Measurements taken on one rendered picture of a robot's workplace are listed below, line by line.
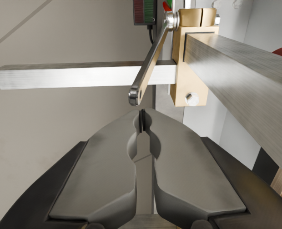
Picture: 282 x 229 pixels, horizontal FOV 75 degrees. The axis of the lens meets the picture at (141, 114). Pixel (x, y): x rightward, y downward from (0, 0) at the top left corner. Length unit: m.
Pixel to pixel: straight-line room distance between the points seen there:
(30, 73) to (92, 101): 0.99
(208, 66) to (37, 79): 0.24
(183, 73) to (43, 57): 1.08
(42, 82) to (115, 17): 0.86
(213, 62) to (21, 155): 1.70
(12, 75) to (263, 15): 0.51
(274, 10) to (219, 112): 0.30
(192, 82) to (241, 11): 0.32
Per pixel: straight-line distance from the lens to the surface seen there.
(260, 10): 0.55
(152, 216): 0.38
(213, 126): 0.67
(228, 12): 0.55
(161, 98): 0.48
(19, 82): 0.33
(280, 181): 0.47
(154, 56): 0.16
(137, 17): 0.42
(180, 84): 0.28
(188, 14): 0.27
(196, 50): 0.22
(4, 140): 1.74
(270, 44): 0.50
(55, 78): 0.30
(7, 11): 1.31
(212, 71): 0.17
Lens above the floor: 1.13
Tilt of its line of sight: 60 degrees down
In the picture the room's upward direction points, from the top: 177 degrees clockwise
